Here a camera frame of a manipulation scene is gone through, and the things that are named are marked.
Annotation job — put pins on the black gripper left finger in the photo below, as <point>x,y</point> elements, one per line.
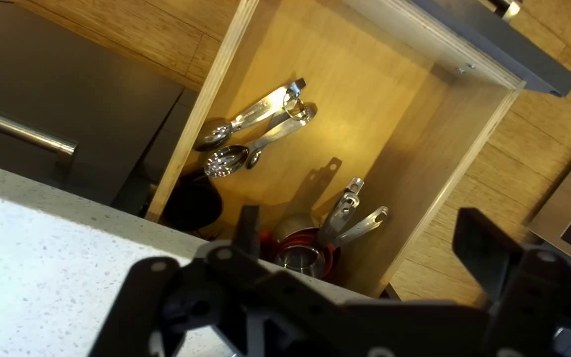
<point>167,298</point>

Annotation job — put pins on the black round object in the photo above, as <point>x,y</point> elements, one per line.
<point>193,201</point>

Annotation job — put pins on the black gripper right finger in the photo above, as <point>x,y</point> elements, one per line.
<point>536,298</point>

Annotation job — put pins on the wooden drawer with dark front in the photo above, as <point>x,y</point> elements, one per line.
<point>352,86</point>

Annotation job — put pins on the dark closed drawer front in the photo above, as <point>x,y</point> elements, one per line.
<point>88,86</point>

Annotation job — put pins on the red steel measuring cups set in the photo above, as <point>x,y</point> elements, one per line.
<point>306,246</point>

